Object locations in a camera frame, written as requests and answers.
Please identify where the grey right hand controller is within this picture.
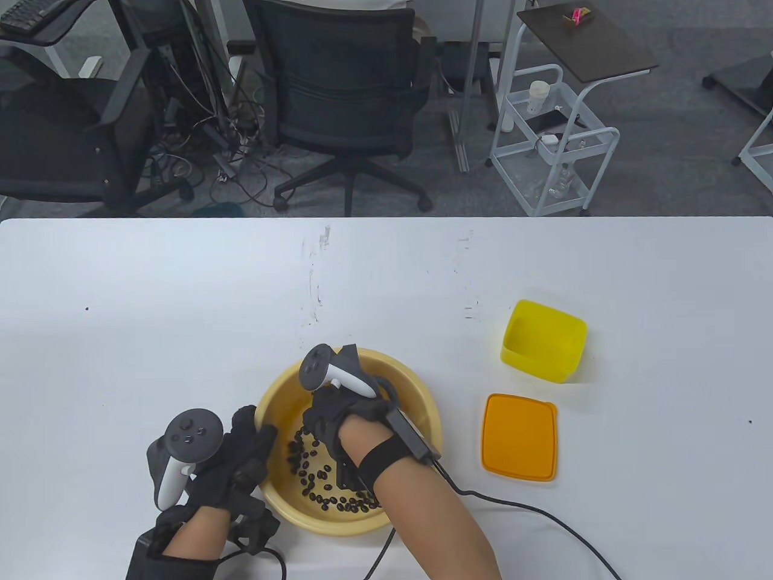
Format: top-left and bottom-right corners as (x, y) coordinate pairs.
(299, 343), (396, 399)

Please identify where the white table frame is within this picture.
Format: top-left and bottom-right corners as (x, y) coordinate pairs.
(732, 112), (773, 195)

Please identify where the person's left hand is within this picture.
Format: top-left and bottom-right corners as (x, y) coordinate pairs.
(155, 405), (280, 554)

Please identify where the black left wrist camera band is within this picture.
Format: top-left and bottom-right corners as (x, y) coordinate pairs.
(126, 483), (283, 580)

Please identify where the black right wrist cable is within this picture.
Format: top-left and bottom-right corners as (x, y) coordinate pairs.
(362, 459), (623, 580)

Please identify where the pile of coffee beans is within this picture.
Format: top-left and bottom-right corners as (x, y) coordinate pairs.
(286, 426), (381, 513)

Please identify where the black table base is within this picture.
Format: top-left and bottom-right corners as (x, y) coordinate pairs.
(702, 53), (773, 117)

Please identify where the tangle of floor cables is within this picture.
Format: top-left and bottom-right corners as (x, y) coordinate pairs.
(142, 36), (297, 209)

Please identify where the black phone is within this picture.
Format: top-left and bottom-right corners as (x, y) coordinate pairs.
(524, 109), (588, 135)

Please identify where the grey keyboard desk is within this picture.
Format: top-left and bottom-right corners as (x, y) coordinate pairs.
(0, 0), (100, 79)

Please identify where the black keyboard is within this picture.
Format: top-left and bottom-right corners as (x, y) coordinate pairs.
(0, 0), (62, 34)

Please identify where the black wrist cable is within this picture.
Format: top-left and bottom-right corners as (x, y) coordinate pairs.
(217, 543), (288, 580)
(362, 459), (623, 580)

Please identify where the grey metal desk leg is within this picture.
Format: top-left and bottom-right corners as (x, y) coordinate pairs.
(447, 0), (487, 174)

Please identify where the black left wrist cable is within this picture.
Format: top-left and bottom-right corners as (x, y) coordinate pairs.
(217, 543), (288, 580)

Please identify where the clear plastic bottle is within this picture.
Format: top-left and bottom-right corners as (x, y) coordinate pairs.
(547, 162), (574, 200)

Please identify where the person's right forearm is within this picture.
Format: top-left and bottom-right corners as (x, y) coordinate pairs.
(338, 416), (502, 580)

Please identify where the yellow plastic container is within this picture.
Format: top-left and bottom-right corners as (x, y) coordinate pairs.
(500, 299), (588, 384)

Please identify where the white rolling cart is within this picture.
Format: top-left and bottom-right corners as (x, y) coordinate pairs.
(488, 63), (621, 217)

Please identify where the yellow plastic basin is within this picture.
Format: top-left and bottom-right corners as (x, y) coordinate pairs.
(254, 347), (443, 537)

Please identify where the black right wrist camera band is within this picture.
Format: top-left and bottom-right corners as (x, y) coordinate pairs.
(337, 410), (443, 491)

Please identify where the black wrist camera band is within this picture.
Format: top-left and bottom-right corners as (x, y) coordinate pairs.
(126, 483), (283, 580)
(337, 410), (443, 491)

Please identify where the black padded office chair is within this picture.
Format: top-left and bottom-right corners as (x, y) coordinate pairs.
(0, 47), (195, 217)

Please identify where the black computer tower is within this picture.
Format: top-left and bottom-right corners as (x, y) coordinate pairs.
(118, 0), (209, 121)

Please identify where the grey hand controller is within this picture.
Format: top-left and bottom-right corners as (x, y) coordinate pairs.
(299, 343), (396, 399)
(147, 410), (223, 511)

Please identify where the black mesh office chair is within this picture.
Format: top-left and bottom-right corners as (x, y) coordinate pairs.
(245, 0), (438, 213)

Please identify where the person's left forearm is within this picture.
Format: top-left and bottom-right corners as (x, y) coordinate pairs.
(163, 504), (233, 559)

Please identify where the person's right hand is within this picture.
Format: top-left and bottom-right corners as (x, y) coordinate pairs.
(302, 384), (396, 467)

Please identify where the orange container lid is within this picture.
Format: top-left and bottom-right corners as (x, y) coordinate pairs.
(481, 393), (559, 482)

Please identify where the dark brown side table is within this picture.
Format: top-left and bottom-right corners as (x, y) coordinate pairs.
(516, 0), (660, 84)

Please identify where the grey left hand controller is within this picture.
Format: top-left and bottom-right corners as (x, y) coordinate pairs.
(147, 410), (223, 511)

